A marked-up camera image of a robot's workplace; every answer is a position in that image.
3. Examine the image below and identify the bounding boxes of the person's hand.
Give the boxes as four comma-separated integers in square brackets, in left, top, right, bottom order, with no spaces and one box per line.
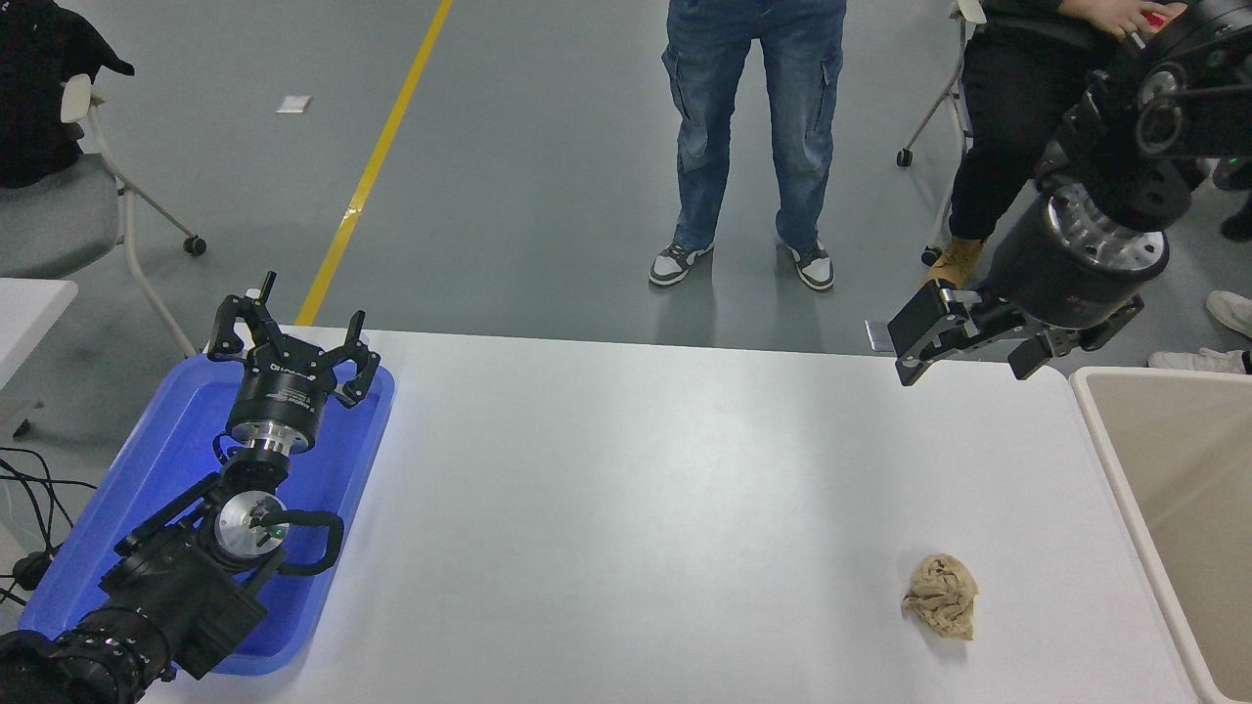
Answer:
[1071,0,1161,42]

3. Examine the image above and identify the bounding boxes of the black floor cables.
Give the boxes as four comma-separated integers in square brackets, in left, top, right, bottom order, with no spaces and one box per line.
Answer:
[0,448,99,609]

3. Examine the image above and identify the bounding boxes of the tan paper ball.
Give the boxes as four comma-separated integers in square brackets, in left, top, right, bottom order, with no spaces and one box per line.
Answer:
[901,553,980,641]

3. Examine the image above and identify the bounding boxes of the person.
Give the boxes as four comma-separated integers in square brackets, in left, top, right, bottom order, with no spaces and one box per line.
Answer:
[648,0,848,292]
[1149,289,1252,375]
[1213,156,1252,243]
[924,0,1189,291]

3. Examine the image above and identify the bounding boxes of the black garment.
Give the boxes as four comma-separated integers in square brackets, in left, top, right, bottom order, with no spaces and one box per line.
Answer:
[0,0,136,190]

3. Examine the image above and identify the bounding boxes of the small white side table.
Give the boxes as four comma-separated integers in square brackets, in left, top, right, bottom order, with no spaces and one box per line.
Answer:
[0,279,79,437]

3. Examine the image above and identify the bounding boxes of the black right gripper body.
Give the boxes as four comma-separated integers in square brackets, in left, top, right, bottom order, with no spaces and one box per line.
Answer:
[976,198,1167,331]

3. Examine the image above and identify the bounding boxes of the grey chair with white frame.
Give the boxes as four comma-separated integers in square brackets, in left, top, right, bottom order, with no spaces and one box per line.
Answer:
[0,73,208,359]

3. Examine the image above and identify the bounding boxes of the white rolling chair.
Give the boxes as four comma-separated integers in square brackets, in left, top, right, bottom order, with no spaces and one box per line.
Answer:
[896,0,987,267]

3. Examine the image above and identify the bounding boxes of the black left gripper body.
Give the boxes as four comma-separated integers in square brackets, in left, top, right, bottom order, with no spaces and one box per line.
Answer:
[227,352,339,441]

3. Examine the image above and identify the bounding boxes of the blue plastic tray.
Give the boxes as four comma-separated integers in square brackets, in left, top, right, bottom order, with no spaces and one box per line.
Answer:
[20,354,396,678]

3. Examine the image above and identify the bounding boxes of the large pale bin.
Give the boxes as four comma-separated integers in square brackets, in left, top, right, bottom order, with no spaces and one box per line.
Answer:
[1069,367,1252,704]

